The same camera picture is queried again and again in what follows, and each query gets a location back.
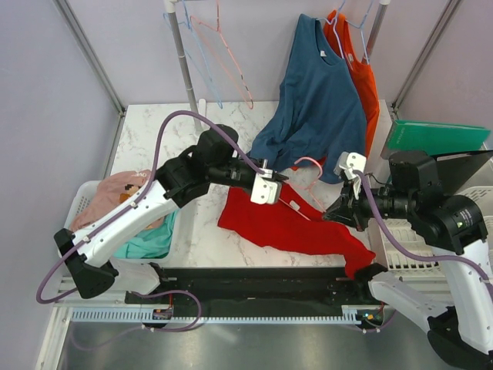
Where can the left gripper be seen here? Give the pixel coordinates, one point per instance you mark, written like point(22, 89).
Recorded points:
point(262, 164)

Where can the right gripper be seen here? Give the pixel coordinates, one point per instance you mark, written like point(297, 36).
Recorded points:
point(348, 210)

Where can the pink wire hanger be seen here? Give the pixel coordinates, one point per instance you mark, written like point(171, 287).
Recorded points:
point(211, 35)
point(307, 173)

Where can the red t shirt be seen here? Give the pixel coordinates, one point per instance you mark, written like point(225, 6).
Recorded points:
point(292, 225)

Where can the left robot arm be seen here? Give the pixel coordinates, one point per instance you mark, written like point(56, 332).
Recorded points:
point(89, 254)

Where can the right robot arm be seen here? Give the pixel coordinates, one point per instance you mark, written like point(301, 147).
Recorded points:
point(424, 192)

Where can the blue t shirt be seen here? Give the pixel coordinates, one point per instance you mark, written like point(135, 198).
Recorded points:
point(319, 113)

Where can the orange t shirt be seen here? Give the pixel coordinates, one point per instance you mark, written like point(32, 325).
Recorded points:
point(361, 75)

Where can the mint green t shirt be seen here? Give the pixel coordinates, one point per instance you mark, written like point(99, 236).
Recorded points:
point(153, 243)

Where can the pink printed t shirt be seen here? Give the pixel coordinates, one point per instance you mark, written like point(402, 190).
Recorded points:
point(110, 193)

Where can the blue hanger holding shirts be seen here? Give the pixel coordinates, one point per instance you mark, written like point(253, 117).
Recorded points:
point(332, 24)

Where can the black binder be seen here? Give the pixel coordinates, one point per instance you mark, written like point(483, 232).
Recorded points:
point(455, 169)

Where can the green binder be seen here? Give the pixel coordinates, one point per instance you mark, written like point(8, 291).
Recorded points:
point(433, 138)

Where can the white plastic laundry basket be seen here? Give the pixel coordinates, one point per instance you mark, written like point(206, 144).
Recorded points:
point(82, 199)

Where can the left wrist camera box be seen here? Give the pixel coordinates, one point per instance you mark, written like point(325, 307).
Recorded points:
point(265, 190)

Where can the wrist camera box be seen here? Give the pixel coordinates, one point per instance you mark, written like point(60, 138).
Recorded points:
point(347, 163)
point(265, 190)

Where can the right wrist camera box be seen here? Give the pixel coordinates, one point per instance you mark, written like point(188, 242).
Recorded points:
point(347, 163)

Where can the white cable duct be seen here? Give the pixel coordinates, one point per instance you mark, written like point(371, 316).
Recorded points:
point(152, 316)

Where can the light blue wire hanger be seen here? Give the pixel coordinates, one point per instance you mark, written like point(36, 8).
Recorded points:
point(202, 66)

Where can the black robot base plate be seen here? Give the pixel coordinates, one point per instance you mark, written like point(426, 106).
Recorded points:
point(262, 290)

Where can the aluminium frame post right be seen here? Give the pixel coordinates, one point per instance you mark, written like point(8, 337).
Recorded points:
point(439, 29)

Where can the aluminium frame post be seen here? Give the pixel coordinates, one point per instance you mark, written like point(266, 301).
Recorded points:
point(439, 29)
point(89, 53)

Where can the aluminium frame post left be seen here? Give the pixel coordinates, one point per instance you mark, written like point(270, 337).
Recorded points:
point(89, 53)

